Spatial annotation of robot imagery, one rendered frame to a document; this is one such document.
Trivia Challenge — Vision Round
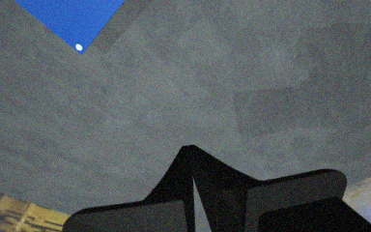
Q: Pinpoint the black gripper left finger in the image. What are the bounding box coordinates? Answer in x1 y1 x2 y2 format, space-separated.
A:
62 146 196 232

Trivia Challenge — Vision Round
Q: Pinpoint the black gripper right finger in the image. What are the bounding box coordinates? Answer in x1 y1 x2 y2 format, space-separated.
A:
188 145 347 232

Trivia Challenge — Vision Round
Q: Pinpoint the blue circuit board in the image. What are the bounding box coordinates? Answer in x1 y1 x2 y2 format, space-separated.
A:
15 0 126 54

